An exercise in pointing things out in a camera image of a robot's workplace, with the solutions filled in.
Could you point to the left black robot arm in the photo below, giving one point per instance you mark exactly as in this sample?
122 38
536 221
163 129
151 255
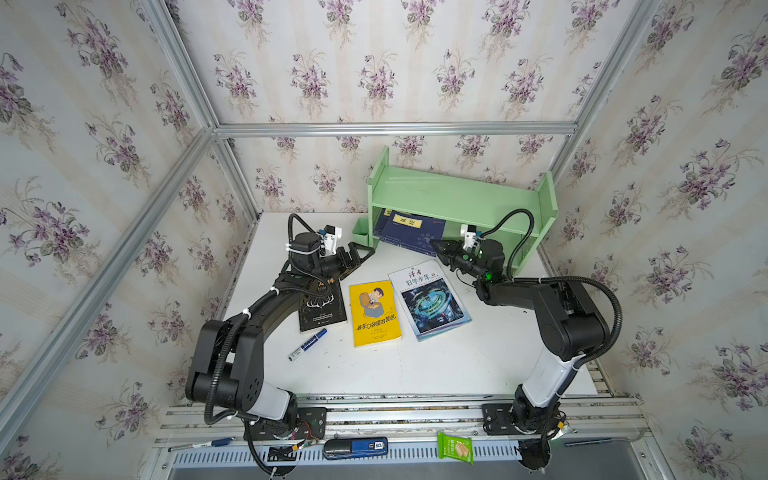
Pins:
227 372

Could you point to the navy book yellow label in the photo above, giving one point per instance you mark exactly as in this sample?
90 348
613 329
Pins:
412 232

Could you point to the green two-tier shelf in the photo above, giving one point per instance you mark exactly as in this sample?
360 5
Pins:
457 201

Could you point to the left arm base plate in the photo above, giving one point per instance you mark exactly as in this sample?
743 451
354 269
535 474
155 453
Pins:
300 424

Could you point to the green snack packet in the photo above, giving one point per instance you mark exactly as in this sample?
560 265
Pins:
455 448

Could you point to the yellow cartoon book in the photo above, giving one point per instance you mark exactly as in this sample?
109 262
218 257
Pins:
374 314

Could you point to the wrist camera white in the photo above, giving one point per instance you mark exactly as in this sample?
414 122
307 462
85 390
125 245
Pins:
471 237
330 239

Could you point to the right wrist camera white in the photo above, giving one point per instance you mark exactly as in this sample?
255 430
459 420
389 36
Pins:
471 237

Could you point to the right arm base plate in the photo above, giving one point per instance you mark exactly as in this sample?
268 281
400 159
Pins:
510 418

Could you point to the blue white marker pen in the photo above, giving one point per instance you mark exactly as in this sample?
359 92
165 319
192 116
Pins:
308 344

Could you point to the white blue magazine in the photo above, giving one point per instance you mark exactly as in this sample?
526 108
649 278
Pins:
430 303

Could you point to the black book with antlers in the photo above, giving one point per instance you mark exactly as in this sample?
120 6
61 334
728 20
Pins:
319 312

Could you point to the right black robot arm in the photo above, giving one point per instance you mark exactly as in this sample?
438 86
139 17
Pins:
579 318

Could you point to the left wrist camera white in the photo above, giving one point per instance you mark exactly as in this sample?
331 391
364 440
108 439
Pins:
330 239

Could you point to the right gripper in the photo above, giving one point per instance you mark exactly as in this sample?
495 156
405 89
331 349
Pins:
454 256

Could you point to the blue black device on rail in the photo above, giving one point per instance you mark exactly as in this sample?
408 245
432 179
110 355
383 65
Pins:
354 448

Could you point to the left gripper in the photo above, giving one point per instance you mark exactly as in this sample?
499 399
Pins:
346 258

